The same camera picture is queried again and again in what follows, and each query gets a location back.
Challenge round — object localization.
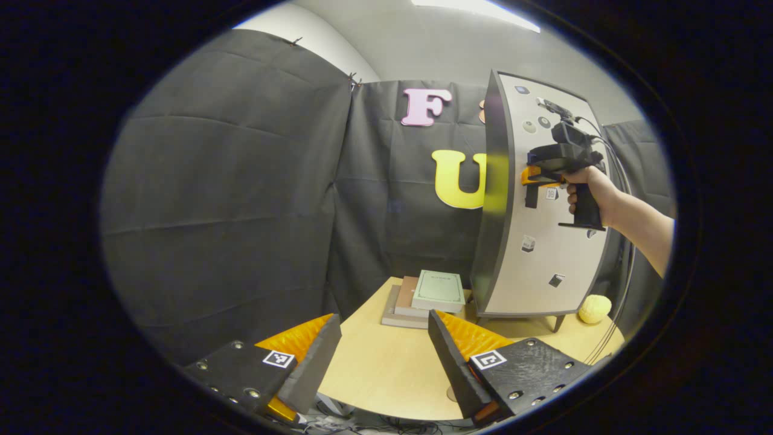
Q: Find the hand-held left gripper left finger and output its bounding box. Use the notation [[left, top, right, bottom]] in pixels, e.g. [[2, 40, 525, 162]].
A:
[[181, 313, 343, 424]]

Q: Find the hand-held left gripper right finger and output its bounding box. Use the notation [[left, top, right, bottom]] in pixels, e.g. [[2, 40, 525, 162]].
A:
[[428, 309, 595, 427]]

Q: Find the grey book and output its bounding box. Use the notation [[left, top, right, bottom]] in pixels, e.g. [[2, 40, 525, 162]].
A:
[[381, 285, 466, 330]]

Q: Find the brown book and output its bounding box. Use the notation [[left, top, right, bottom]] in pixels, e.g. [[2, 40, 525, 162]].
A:
[[396, 276, 423, 318]]

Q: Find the yellow plush toy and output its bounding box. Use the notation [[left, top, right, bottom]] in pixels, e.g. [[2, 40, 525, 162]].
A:
[[578, 294, 612, 324]]

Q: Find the long ceiling light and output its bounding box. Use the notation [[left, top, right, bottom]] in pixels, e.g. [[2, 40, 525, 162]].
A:
[[411, 0, 541, 34]]

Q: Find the black backdrop cloth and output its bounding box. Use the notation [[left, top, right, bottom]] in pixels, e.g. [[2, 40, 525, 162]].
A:
[[100, 29, 677, 363]]

